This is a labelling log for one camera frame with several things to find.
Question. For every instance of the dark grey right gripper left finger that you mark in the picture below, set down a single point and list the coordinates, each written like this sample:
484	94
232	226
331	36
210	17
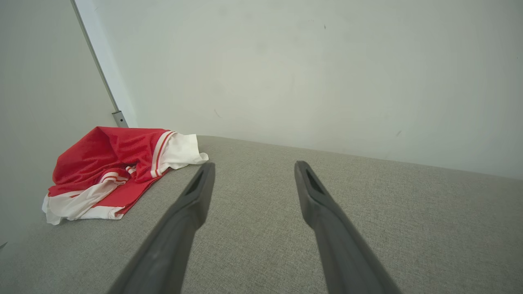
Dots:
171	245

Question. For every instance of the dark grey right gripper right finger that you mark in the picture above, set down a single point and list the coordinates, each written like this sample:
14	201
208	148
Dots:
343	249

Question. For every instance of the red Bulls basketball jersey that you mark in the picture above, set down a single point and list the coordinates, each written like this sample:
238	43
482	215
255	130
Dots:
94	159

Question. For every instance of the grey metal wall rail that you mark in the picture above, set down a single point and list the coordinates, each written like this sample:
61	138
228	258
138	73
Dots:
119	118

